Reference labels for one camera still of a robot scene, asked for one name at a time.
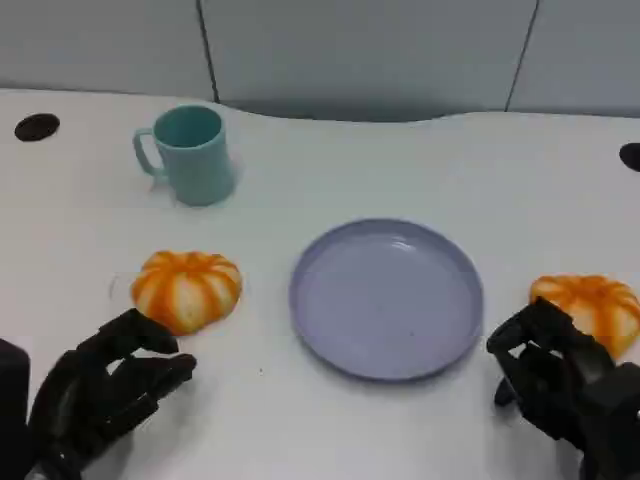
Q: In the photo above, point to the lilac plate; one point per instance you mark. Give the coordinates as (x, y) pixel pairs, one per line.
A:
(385, 300)

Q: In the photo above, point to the orange white toy bread roll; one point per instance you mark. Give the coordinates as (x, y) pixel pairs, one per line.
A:
(187, 290)
(600, 305)

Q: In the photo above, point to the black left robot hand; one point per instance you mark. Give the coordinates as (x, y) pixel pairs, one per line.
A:
(95, 380)

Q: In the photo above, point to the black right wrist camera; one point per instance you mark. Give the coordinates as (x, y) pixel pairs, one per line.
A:
(617, 420)

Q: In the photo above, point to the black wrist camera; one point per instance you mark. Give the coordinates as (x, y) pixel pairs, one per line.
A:
(12, 390)
(617, 420)

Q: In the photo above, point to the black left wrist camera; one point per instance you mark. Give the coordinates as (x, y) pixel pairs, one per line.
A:
(12, 390)

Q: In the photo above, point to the pale green mug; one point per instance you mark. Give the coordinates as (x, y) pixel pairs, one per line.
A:
(200, 165)

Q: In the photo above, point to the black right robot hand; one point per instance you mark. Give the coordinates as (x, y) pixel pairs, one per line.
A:
(550, 370)

